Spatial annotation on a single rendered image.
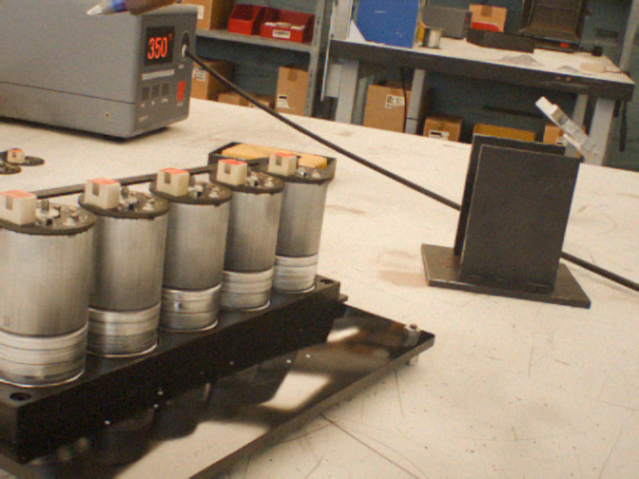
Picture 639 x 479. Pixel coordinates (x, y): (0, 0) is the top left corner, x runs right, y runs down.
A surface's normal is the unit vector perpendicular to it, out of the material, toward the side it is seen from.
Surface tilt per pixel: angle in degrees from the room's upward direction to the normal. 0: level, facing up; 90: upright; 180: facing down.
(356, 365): 0
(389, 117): 90
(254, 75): 90
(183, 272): 90
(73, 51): 90
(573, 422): 0
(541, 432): 0
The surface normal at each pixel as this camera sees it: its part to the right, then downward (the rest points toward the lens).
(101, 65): -0.22, 0.24
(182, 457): 0.13, -0.95
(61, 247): 0.56, 0.29
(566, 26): -0.35, 0.04
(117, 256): 0.07, 0.28
